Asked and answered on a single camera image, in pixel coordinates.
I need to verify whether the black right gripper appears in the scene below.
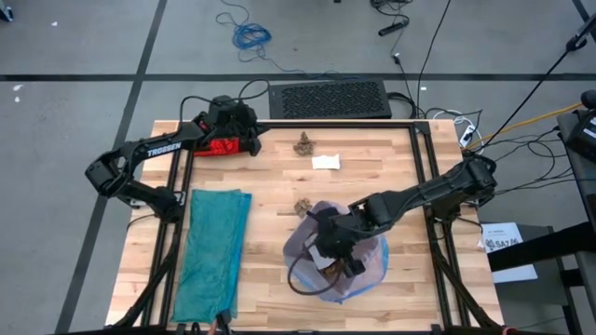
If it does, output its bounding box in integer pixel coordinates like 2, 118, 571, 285
307, 204, 373, 279

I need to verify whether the white paper piece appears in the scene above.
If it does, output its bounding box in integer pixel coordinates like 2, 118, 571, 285
311, 154, 342, 170
308, 244, 334, 272

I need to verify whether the blue plastic bag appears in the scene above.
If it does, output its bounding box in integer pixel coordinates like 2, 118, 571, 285
282, 200, 390, 305

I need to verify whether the teal plastic trash bag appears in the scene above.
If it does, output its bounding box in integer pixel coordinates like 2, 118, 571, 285
170, 188, 253, 329

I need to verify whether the red and black work glove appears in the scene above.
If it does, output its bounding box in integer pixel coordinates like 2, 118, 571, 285
192, 134, 263, 158

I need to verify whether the black handheld object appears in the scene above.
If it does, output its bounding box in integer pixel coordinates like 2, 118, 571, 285
214, 308, 235, 335

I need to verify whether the white printed paper sheet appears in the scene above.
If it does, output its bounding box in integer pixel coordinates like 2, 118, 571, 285
478, 221, 539, 285

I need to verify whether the white power strip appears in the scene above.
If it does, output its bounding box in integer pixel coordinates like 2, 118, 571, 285
458, 124, 477, 148

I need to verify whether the black cylindrical device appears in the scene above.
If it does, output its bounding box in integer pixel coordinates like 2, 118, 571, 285
377, 17, 411, 38

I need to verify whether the black crossbar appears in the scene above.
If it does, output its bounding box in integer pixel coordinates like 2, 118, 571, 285
487, 221, 596, 274

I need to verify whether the thin black stand pole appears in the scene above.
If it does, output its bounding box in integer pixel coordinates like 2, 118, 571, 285
481, 16, 596, 150

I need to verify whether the black side table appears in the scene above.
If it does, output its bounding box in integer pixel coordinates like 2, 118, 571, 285
556, 109, 596, 335

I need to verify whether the black box device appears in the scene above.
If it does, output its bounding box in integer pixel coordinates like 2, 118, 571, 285
565, 111, 596, 164

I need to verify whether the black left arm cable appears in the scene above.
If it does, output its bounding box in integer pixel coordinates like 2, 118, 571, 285
179, 77, 271, 125

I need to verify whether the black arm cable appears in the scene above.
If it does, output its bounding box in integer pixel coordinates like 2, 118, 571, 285
179, 77, 271, 125
287, 239, 348, 297

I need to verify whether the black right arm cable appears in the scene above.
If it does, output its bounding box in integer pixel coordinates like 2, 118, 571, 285
287, 239, 348, 297

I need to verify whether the blue cable coil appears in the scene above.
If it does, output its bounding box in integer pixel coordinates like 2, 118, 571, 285
215, 0, 364, 80

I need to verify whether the long black floor cable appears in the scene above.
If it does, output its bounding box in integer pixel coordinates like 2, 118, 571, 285
415, 0, 453, 118

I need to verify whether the black floor cable tangle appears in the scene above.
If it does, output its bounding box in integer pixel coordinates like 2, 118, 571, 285
483, 124, 576, 199

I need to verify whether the yellow floor cable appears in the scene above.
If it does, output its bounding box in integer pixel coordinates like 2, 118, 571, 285
467, 101, 584, 150

